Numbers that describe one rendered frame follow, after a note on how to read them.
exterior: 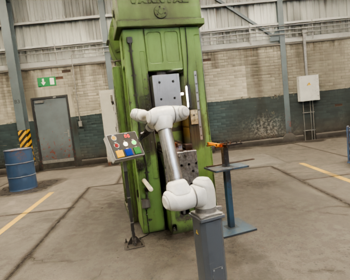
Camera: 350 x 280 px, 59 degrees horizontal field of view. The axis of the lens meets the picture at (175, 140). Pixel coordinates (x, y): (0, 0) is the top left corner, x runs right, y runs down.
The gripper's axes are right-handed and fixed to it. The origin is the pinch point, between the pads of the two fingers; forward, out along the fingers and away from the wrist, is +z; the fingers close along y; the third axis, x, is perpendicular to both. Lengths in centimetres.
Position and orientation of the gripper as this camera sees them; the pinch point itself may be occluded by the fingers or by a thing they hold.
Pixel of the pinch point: (140, 139)
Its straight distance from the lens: 310.5
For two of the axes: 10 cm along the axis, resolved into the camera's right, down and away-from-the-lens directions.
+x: -4.1, -8.6, 3.0
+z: -4.9, 4.8, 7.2
